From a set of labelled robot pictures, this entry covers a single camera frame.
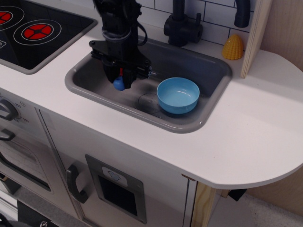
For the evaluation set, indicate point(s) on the light wooden side post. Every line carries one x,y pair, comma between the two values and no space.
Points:
257,29

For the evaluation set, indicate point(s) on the grey plastic sink basin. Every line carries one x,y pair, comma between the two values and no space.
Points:
212,75

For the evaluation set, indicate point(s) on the yellow toy corn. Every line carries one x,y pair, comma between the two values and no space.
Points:
233,48

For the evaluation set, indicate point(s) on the black toy faucet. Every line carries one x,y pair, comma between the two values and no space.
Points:
181,31

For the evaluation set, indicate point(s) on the toy oven door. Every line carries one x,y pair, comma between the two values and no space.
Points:
28,161

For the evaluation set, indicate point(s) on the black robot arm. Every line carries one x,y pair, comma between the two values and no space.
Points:
119,18

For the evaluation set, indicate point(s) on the light blue plastic bowl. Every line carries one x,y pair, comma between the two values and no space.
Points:
178,95

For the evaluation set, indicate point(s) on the grey cabinet door handle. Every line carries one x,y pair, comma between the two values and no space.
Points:
71,177

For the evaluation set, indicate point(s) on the grey ice dispenser panel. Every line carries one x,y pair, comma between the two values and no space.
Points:
118,189

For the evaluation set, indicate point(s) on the grey oven knob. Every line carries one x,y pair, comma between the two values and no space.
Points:
8,111

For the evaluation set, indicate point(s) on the black toy stovetop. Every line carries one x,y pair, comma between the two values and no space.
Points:
32,34

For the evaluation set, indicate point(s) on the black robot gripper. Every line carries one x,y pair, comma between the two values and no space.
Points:
122,54

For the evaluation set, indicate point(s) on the blue handled grey spoon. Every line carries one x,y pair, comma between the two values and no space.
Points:
118,82

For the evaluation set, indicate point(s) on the grey oven door handle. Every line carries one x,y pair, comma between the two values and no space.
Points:
6,135

